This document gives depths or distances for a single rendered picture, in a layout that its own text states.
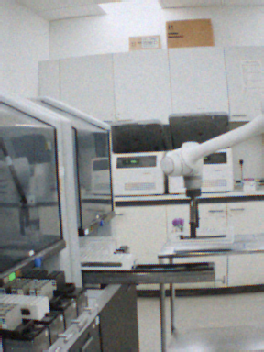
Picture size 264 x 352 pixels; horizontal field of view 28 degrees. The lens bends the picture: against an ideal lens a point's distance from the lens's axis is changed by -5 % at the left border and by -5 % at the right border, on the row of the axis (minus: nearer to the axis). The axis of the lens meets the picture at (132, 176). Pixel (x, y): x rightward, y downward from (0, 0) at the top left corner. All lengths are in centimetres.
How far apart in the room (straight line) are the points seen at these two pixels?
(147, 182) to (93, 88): 103
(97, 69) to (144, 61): 44
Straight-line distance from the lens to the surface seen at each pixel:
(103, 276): 223
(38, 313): 160
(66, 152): 209
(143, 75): 485
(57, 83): 504
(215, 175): 448
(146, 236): 458
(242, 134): 234
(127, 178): 456
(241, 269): 459
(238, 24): 523
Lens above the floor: 131
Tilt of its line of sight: 3 degrees down
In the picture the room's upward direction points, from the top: 3 degrees counter-clockwise
